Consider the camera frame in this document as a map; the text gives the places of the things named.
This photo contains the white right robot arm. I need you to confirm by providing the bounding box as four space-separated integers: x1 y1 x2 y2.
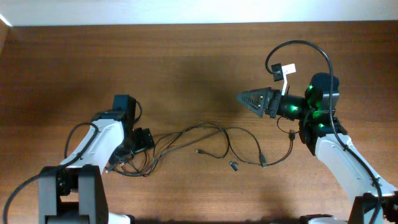
237 73 397 223

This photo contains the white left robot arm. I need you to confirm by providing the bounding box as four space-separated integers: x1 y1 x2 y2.
39 95 154 224

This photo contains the small black adapter plug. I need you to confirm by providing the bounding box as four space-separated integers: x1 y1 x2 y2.
229 161 238 171

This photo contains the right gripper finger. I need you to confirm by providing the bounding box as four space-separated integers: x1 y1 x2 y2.
244 101 266 118
236 87 274 105

